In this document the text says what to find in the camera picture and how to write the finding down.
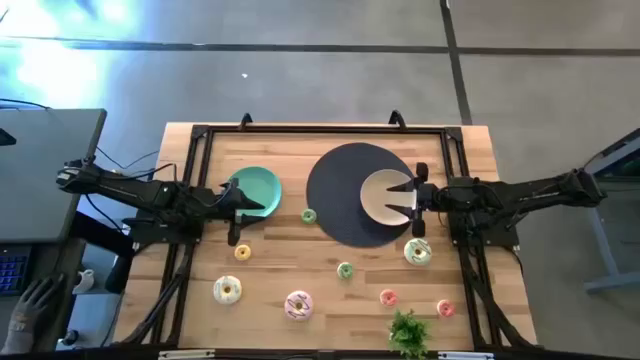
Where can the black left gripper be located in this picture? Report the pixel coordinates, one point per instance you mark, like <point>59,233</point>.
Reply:
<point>232,220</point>

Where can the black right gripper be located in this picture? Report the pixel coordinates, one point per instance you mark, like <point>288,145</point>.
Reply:
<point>424,200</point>

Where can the small yellow donut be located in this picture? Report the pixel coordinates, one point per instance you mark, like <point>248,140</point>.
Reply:
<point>238,252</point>

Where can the large mint white donut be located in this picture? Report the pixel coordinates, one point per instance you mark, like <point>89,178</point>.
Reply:
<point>411,252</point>

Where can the small pink donut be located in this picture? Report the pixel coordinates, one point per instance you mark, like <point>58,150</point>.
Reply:
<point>384,298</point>
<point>442,308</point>

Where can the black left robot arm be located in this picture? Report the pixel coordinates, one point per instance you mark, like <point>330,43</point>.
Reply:
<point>150,192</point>

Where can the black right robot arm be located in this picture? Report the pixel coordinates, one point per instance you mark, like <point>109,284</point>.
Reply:
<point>525,192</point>

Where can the beige round plate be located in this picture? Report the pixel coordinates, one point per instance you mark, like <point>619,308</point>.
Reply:
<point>377,197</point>

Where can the teal round plate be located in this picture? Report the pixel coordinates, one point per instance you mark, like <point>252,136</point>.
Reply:
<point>265,185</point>

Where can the small green donut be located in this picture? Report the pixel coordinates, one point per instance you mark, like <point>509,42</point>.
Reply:
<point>305,216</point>
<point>341,271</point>

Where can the dark grey round placemat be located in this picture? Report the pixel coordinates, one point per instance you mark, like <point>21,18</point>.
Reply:
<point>332,195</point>

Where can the large white yellow donut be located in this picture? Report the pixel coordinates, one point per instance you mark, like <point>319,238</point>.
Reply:
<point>220,290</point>

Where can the large pink striped donut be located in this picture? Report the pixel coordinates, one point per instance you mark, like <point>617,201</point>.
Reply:
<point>291,306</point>

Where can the small green plant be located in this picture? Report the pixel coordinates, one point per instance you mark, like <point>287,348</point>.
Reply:
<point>409,334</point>

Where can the white label strip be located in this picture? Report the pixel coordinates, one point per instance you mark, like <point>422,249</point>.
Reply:
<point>465,355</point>
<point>186,354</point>

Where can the grey blue side table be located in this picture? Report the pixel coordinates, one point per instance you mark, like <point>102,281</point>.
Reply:
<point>607,250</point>

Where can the grey side desk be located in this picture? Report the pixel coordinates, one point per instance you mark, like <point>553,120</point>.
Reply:
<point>45,165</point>

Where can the person's hand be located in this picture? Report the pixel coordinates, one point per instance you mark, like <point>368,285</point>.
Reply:
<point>30,305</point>

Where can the blue lit keyboard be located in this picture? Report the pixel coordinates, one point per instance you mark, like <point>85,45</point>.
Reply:
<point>12,272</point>

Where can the black frame hook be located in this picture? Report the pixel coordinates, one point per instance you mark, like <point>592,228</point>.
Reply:
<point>397,118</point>
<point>245,119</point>

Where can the black metal table frame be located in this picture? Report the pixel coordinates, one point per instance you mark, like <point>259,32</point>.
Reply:
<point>325,129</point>

